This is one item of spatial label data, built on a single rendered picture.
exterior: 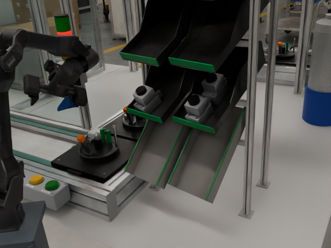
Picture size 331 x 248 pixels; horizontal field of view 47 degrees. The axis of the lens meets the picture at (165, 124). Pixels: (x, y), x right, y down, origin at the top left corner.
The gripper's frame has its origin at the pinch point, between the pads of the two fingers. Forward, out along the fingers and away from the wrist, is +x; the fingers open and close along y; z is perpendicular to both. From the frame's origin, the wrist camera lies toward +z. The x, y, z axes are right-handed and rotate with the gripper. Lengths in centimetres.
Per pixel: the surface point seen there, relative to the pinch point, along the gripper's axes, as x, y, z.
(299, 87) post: -17, -131, 30
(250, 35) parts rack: -54, -27, -12
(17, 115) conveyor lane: 55, -11, 34
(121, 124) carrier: 17.5, -38.3, 10.4
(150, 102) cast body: -23.5, -18.1, -12.8
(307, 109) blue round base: -25, -107, 4
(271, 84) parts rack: -42, -49, -12
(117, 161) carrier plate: 7.5, -26.1, -13.6
